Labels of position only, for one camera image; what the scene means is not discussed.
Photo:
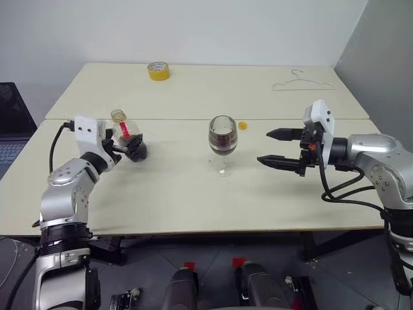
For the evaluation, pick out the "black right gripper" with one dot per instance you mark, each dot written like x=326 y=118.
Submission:
x=308 y=151

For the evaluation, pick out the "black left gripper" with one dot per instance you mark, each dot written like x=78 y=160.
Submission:
x=109 y=145

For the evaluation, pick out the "clear bottle with red label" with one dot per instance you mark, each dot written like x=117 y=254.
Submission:
x=124 y=128

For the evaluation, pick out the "yellow bottle cap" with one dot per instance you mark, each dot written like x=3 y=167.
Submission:
x=243 y=125

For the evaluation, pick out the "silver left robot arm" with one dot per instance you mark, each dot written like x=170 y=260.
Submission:
x=64 y=174

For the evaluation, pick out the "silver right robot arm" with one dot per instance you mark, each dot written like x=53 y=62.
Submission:
x=380 y=151

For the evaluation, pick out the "clear wine glass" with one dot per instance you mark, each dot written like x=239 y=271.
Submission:
x=222 y=142

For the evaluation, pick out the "yellow tape roll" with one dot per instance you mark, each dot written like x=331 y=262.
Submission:
x=158 y=76

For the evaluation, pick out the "red tape tab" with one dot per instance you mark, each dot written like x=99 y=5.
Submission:
x=189 y=266
x=239 y=261

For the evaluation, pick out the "dark laptop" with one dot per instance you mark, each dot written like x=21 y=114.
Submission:
x=13 y=109

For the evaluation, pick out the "dark rounded shape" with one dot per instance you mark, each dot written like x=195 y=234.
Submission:
x=179 y=290
x=258 y=287

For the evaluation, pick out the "black clamp with white knob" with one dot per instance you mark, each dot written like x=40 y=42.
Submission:
x=124 y=298
x=298 y=290

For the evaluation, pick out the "dark round floor plate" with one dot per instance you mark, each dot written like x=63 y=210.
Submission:
x=14 y=258

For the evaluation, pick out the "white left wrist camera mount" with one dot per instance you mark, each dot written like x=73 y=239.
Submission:
x=85 y=129

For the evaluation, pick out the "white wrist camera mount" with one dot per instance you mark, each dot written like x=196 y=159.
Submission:
x=324 y=113
x=85 y=129

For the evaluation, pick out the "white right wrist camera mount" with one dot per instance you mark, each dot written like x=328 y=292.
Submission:
x=324 y=113

